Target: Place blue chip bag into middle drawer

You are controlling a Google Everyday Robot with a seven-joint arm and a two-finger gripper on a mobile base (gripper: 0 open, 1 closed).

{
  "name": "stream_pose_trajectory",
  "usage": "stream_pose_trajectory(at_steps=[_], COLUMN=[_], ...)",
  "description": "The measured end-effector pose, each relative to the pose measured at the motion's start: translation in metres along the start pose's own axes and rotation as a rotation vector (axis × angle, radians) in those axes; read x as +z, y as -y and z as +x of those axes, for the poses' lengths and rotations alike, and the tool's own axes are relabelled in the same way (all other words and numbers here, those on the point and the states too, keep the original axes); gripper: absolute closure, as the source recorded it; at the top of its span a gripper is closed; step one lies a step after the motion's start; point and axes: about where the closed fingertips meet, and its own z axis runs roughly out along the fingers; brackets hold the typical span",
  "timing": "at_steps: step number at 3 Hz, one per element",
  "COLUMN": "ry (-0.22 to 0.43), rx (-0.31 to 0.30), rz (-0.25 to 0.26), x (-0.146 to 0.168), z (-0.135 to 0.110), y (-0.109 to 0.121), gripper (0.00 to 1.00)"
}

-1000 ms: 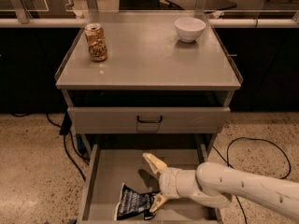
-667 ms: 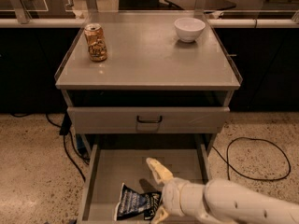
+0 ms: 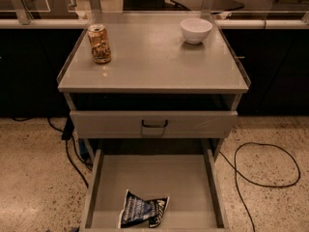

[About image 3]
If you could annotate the metal post left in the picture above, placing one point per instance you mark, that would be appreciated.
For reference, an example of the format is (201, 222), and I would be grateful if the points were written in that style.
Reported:
(21, 12)

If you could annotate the open middle drawer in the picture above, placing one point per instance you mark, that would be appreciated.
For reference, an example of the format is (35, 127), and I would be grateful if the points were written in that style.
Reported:
(188, 181)

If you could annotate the grey drawer cabinet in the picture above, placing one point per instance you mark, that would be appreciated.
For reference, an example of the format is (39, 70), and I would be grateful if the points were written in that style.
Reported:
(153, 68)

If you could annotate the white horizontal rail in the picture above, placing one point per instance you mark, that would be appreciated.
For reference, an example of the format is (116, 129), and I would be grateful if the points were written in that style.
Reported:
(224, 24)

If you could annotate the brown soda can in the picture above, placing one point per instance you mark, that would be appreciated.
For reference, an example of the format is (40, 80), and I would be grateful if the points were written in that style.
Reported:
(97, 35)

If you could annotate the black drawer handle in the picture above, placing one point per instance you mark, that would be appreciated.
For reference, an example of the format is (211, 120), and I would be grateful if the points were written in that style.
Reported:
(154, 125)

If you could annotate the blue chip bag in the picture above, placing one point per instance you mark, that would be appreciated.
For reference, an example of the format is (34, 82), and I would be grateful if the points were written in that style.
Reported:
(137, 210)

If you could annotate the black power adapter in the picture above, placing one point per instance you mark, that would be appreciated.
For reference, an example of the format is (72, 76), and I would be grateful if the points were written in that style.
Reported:
(68, 129)

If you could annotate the closed top drawer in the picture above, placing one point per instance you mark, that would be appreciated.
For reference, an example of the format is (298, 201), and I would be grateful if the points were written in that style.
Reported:
(127, 124)

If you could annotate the dark background table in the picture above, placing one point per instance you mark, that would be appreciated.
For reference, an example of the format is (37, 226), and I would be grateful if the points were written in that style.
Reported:
(215, 6)

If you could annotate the white bowl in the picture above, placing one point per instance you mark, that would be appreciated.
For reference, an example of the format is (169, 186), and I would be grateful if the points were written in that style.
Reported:
(195, 30)

